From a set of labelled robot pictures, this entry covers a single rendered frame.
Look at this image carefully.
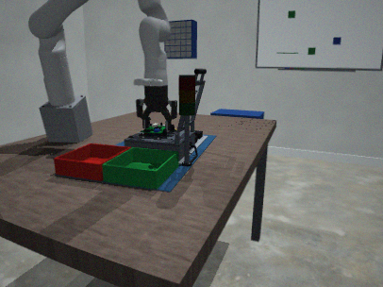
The green open-top bin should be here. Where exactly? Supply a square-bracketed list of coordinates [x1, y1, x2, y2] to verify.
[102, 147, 179, 189]

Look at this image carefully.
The green circuit board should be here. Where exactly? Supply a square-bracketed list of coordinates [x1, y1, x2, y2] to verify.
[140, 124, 165, 134]

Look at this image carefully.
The red open-top bin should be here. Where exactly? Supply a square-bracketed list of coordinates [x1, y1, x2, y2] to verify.
[54, 143, 131, 181]

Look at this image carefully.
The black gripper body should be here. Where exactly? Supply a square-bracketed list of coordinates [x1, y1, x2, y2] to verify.
[143, 85, 169, 112]

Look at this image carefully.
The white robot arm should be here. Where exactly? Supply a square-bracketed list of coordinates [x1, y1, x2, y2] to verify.
[28, 0, 171, 106]

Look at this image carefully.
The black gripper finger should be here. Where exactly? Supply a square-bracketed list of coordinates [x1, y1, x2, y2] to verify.
[156, 100, 177, 132]
[136, 99, 153, 129]

